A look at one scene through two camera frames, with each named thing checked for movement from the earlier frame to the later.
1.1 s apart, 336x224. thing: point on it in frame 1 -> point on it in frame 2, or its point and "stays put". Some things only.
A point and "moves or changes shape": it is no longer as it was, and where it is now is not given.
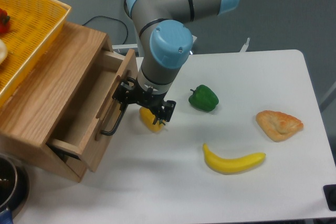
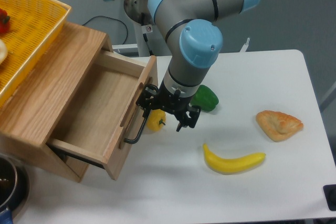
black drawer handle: [108, 133] -> [134, 141]
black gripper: [125, 93] -> [173, 102]
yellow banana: [232, 165] stays put
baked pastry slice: [277, 126] stays put
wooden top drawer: [86, 128] moves or changes shape
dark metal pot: [14, 185] stays put
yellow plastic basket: [35, 20] stays put
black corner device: [329, 192] stays put
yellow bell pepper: [148, 118] stays put
